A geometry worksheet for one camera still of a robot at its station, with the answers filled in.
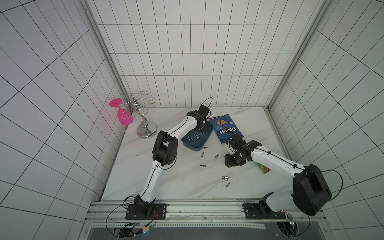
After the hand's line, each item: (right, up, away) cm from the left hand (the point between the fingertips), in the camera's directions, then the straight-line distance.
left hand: (200, 130), depth 100 cm
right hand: (+13, -18, -15) cm, 26 cm away
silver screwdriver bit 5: (+2, -11, -5) cm, 12 cm away
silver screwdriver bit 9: (+14, -29, -18) cm, 37 cm away
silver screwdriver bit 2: (-10, -6, +1) cm, 11 cm away
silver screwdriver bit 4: (-6, -6, +1) cm, 8 cm away
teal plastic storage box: (+1, -6, 0) cm, 6 cm away
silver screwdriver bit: (-2, -3, +3) cm, 5 cm away
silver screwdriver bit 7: (+1, -20, -12) cm, 23 cm away
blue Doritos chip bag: (+18, +2, +5) cm, 19 cm away
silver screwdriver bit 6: (+1, -15, -7) cm, 17 cm away
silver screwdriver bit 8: (+10, -16, -7) cm, 20 cm away
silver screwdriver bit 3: (-3, -6, +1) cm, 7 cm away
